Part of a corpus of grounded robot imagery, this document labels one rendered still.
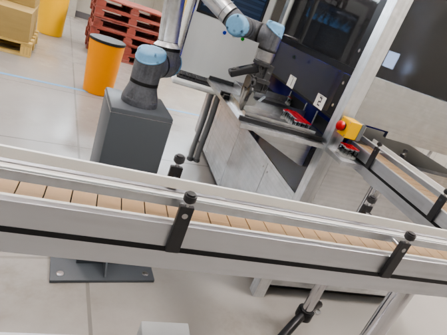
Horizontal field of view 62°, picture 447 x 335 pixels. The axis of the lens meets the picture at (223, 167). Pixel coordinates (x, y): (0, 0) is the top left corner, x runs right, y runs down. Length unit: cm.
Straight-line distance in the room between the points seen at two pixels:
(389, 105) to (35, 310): 165
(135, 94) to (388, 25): 100
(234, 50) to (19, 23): 297
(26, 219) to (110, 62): 351
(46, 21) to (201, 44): 416
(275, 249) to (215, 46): 186
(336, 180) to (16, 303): 142
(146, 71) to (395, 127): 109
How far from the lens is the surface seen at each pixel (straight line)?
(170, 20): 165
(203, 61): 243
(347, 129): 157
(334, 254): 77
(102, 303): 176
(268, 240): 68
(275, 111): 186
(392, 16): 163
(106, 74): 409
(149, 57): 153
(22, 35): 489
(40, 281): 182
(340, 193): 183
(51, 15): 629
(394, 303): 107
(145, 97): 155
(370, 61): 162
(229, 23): 140
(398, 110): 178
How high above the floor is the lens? 127
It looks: 23 degrees down
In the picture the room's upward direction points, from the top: 21 degrees clockwise
